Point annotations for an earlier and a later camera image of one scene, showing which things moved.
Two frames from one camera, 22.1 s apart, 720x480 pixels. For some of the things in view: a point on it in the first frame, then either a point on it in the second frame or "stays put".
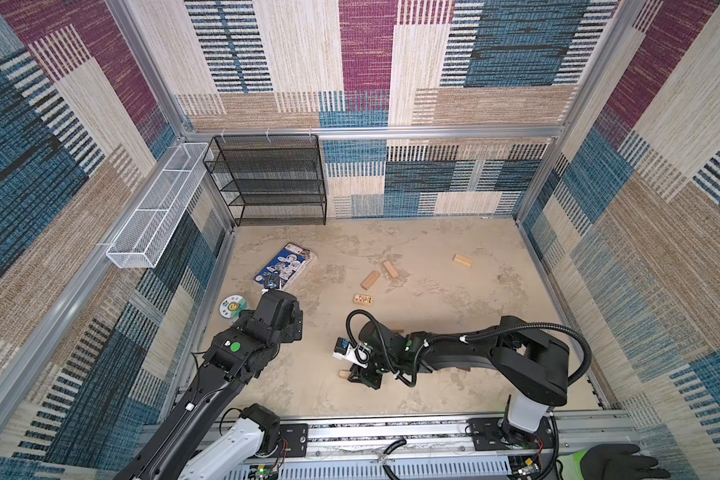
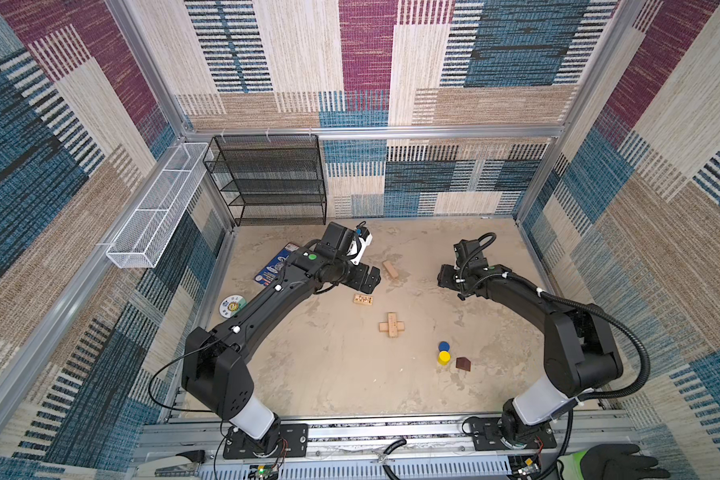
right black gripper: x=365 y=377 → x=444 y=278
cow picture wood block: x=362 y=299 stays put
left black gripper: x=294 y=328 → x=370 y=281
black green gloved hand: x=610 y=462 stays put
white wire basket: x=151 y=232 stays put
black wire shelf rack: x=270 y=180 stays put
